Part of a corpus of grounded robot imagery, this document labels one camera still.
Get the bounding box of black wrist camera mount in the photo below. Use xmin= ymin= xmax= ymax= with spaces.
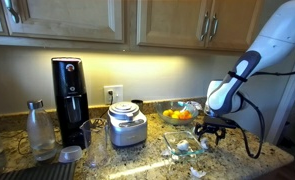
xmin=221 ymin=118 xmax=238 ymax=130

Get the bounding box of square glass dish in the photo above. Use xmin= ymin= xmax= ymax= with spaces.
xmin=162 ymin=130 xmax=205 ymax=158

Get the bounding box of white door frame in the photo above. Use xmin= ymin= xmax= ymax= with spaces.
xmin=266 ymin=43 xmax=295 ymax=146

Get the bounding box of white wall outlet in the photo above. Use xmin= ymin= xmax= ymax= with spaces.
xmin=103 ymin=84 xmax=124 ymax=106

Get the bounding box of black plug and cord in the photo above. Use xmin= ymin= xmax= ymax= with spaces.
xmin=92 ymin=89 xmax=115 ymax=129

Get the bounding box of black soda maker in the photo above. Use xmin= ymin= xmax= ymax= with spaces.
xmin=50 ymin=56 xmax=91 ymax=150

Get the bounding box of black ribbed drying mat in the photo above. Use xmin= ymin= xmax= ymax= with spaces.
xmin=0 ymin=161 xmax=77 ymax=180

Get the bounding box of blue white snack bag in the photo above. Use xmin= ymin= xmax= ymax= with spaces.
xmin=186 ymin=100 xmax=204 ymax=112

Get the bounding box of wide wooden cabinet door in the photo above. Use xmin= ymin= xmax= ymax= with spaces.
xmin=0 ymin=0 xmax=125 ymax=44

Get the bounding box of large white garlic clove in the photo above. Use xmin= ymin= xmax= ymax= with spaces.
xmin=176 ymin=139 xmax=190 ymax=152

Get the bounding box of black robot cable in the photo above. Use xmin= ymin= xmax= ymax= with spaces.
xmin=227 ymin=63 xmax=295 ymax=160

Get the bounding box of clear plastic measuring cup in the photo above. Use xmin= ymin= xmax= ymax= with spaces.
xmin=79 ymin=118 xmax=110 ymax=168

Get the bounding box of orange fruit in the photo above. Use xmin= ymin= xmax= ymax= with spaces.
xmin=178 ymin=110 xmax=193 ymax=121

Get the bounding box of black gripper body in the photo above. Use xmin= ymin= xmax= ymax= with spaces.
xmin=201 ymin=116 xmax=229 ymax=133

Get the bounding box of silver food processor base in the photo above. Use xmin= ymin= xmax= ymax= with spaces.
xmin=107 ymin=101 xmax=148 ymax=148

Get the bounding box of white garlic peel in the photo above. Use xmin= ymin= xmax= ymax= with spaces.
xmin=189 ymin=167 xmax=207 ymax=179

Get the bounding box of clear bottle with silver cap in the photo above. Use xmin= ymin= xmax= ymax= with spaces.
xmin=25 ymin=99 xmax=58 ymax=162

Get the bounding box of metal cabinet handle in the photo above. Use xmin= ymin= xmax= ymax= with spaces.
xmin=208 ymin=12 xmax=219 ymax=42
xmin=199 ymin=11 xmax=211 ymax=42
xmin=3 ymin=0 xmax=21 ymax=25

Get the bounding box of round glass bowl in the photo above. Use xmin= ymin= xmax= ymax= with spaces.
xmin=155 ymin=100 xmax=200 ymax=126

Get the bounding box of small black cup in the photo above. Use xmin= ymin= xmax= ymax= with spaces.
xmin=130 ymin=99 xmax=144 ymax=114

